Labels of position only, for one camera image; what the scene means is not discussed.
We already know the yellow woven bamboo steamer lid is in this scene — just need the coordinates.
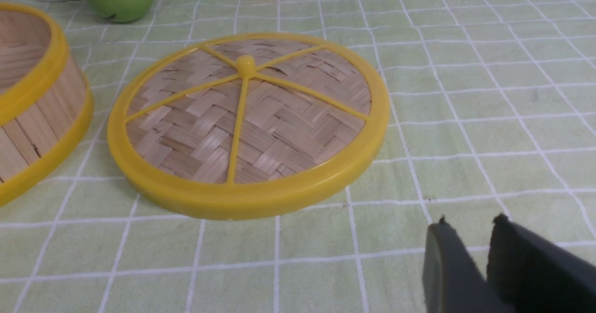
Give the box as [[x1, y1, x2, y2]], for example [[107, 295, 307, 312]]
[[107, 32, 390, 220]]

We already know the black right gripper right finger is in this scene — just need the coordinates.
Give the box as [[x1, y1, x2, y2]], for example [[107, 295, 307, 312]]
[[486, 214, 596, 313]]

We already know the green checkered tablecloth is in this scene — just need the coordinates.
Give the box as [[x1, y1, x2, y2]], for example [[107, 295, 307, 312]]
[[1, 0, 596, 313]]

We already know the yellow bamboo steamer basket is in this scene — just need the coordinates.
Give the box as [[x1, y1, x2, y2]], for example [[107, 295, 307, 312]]
[[0, 3, 94, 205]]

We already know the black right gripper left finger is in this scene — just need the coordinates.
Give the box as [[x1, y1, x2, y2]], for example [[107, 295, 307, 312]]
[[423, 216, 513, 313]]

